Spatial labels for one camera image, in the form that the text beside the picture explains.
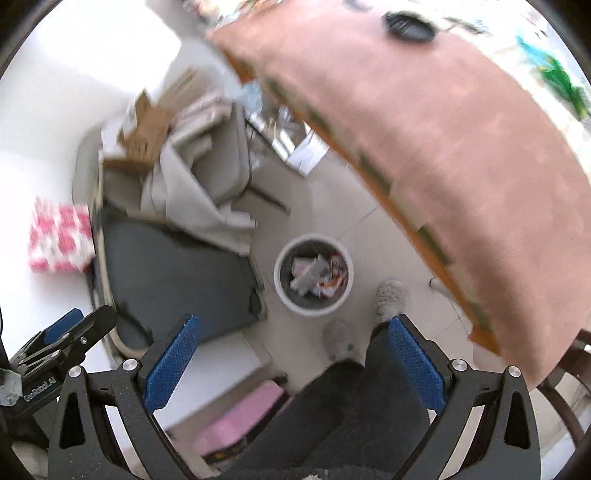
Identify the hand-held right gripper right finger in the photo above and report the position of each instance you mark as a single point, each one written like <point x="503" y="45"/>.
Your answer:
<point x="418" y="364"/>

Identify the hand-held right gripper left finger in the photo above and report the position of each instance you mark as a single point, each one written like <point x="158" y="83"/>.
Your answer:
<point x="173" y="364"/>

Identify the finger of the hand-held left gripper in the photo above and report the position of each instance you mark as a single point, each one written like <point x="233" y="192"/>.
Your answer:
<point x="92" y="330"/>
<point x="62" y="323"/>

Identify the red snack packet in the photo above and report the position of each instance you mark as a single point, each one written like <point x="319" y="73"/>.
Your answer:
<point x="334" y="277"/>

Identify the white round waste bin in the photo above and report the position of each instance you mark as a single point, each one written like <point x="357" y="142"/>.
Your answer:
<point x="281" y="286"/>

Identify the long white box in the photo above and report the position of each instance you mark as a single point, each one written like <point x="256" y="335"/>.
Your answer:
<point x="309" y="274"/>

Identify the grey fuzzy slipper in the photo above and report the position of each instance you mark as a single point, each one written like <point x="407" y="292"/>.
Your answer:
<point x="390" y="297"/>
<point x="339" y="339"/>

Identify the dark grey padded chair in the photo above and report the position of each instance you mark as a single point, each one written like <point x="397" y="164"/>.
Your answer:
<point x="175" y="281"/>

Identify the person's dark fleece pants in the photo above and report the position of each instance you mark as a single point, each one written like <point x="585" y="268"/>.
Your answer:
<point x="351" y="415"/>

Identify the pink box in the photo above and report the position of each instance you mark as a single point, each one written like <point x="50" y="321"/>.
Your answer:
<point x="240" y="420"/>

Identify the pink patterned package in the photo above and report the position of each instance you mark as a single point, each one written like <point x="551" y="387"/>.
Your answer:
<point x="57" y="235"/>

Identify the white cloth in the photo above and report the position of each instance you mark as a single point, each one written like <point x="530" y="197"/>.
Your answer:
<point x="194" y="203"/>

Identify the brown wooden chair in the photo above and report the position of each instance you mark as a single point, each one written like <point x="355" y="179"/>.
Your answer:
<point x="572" y="415"/>

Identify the cardboard box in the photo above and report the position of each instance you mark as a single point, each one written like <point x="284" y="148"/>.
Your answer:
<point x="143" y="131"/>

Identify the pink tablecloth table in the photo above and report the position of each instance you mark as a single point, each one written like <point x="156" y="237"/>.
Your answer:
<point x="461" y="161"/>

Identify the grey folding chair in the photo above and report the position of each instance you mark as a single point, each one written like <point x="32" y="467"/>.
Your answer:
<point x="226" y="161"/>

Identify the white papers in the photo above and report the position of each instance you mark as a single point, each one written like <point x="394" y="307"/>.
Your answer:
<point x="304" y="157"/>

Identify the blue green snack bag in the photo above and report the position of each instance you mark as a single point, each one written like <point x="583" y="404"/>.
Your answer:
<point x="558" y="74"/>

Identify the black round lid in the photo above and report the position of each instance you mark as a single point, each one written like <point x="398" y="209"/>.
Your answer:
<point x="408" y="27"/>

